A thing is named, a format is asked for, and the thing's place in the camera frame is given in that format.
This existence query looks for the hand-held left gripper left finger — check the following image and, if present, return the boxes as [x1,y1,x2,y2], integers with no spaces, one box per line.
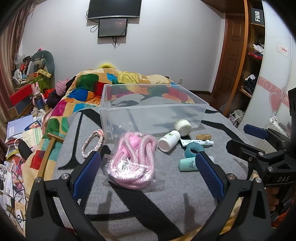
[25,152,102,241]

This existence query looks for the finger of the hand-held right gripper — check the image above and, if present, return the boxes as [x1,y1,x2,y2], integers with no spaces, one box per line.
[243,124,292,153]
[226,138,287,168]

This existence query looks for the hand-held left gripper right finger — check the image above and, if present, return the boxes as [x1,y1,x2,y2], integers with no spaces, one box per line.
[195,152,271,241]

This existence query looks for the person's right hand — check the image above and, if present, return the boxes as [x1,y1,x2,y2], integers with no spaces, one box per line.
[252,173,282,212]

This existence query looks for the white bag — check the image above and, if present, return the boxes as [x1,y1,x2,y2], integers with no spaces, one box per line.
[229,109,245,128]

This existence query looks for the white plastic object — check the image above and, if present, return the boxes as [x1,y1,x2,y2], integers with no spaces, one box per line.
[265,115,290,138]

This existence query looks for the small teal bottle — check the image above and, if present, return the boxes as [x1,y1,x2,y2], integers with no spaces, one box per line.
[179,156,214,172]

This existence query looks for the white ointment tube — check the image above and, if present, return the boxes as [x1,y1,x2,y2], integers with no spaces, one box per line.
[180,139,214,148]

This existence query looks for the wooden massage hammer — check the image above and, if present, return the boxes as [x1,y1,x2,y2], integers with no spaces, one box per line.
[37,132,65,179]

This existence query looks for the dark folded clothes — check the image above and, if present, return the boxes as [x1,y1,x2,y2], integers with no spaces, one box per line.
[242,74,257,93]

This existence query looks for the white pill bottle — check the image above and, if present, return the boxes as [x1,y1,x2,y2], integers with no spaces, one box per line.
[158,130,181,153]

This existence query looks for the white tape roll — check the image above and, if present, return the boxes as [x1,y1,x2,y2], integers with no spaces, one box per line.
[174,119,192,136]

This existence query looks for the white wardrobe door pink hearts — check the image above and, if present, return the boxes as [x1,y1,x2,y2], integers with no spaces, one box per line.
[252,0,296,139]

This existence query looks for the grey black patterned blanket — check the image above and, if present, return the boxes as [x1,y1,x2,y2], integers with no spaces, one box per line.
[44,102,257,241]

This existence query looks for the wooden wardrobe shelf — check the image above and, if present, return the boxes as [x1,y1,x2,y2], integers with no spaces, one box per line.
[238,0,266,100]

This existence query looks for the green white booklet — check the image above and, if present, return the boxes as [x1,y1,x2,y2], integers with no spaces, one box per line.
[23,128,43,149]

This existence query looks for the blue orange card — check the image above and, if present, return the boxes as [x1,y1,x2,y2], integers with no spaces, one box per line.
[24,120,43,131]

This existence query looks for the pile of papers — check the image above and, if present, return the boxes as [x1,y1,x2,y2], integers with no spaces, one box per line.
[0,139,35,232]

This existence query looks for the brown wooden door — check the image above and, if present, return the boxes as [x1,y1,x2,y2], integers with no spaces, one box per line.
[211,13,246,98]

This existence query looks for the clear plastic storage box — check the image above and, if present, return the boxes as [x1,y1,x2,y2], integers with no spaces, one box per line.
[99,84,210,141]

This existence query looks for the white clothes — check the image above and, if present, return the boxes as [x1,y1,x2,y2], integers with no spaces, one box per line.
[253,43,265,55]

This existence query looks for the colourful patchwork blanket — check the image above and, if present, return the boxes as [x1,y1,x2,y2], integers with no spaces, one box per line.
[23,68,197,186]

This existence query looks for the blue white folder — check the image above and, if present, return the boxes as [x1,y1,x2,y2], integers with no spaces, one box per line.
[7,115,34,140]

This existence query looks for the dark clothes pile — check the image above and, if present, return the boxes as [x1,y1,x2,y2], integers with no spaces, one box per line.
[45,89,68,108]

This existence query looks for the white red sticker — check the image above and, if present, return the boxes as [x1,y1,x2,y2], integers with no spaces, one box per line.
[277,44,289,56]

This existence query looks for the pink knit hat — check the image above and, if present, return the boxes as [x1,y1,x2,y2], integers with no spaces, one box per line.
[55,80,70,95]

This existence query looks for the pink bunny toy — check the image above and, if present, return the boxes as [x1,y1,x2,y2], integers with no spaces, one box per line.
[31,82,46,110]

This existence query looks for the red box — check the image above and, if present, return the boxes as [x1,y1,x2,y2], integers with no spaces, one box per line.
[10,83,33,105]

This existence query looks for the green cardboard box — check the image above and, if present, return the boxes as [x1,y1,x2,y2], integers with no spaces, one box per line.
[15,72,53,91]

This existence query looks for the yellow pillow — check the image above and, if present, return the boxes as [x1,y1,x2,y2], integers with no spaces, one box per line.
[97,61,116,70]

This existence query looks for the black box with white print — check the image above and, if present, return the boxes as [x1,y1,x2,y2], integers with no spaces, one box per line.
[250,0,265,26]

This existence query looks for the grey green neck pillow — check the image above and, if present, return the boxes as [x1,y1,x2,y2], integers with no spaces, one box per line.
[31,50,56,73]

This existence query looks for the brown striped curtain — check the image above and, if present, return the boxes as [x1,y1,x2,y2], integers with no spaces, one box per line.
[0,0,31,130]

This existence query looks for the teal silicone ring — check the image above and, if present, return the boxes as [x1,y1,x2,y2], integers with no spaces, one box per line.
[184,142,206,158]

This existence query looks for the pink white braided rope ring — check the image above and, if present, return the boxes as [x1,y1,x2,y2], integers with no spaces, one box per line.
[82,130,104,159]

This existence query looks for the pink rope in plastic bag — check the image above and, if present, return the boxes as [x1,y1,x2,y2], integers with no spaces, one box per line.
[103,131,166,193]

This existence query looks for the small wall monitor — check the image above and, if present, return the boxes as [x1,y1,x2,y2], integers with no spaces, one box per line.
[97,18,128,38]

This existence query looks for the wall television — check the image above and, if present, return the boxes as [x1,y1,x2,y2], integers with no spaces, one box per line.
[87,0,142,20]

